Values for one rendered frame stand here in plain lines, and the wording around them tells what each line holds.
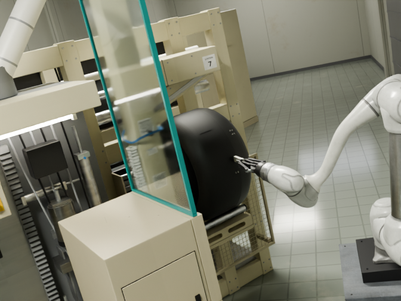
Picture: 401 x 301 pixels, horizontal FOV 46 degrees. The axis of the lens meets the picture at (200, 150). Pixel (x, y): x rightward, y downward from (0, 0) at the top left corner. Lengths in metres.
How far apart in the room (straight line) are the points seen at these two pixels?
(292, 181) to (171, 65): 1.06
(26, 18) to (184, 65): 0.89
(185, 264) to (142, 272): 0.17
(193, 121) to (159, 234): 0.90
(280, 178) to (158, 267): 0.69
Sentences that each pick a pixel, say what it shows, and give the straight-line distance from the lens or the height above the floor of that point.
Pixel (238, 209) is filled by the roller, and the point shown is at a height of 0.91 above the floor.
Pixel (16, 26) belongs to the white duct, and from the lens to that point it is 2.49.
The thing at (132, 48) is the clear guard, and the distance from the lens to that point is 1.78.
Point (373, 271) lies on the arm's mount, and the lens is 2.35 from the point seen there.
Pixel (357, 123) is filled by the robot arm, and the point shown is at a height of 1.39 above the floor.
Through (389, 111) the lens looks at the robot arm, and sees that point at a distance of 1.92.
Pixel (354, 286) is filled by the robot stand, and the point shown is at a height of 0.65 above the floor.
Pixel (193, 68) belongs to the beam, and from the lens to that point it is 2.81.
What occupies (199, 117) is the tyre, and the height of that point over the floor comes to 1.47.
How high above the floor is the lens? 1.95
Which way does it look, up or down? 15 degrees down
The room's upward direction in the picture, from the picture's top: 13 degrees counter-clockwise
